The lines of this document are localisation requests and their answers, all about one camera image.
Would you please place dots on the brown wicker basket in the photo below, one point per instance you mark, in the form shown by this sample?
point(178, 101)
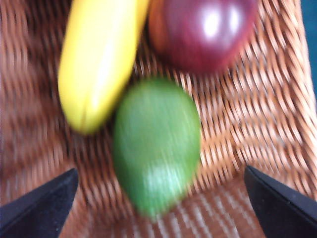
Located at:
point(260, 111)

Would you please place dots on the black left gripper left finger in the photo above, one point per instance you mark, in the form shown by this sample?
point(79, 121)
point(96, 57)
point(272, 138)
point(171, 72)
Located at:
point(37, 210)

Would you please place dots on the yellow banana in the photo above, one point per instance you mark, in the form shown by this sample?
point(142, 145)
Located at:
point(99, 62)

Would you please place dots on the dark red mango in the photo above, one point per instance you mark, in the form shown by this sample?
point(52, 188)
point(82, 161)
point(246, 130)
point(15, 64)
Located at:
point(198, 37)

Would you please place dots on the green avocado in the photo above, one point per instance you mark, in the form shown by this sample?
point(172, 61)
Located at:
point(156, 143)

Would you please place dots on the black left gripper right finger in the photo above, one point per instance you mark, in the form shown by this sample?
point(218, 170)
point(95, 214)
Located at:
point(284, 208)

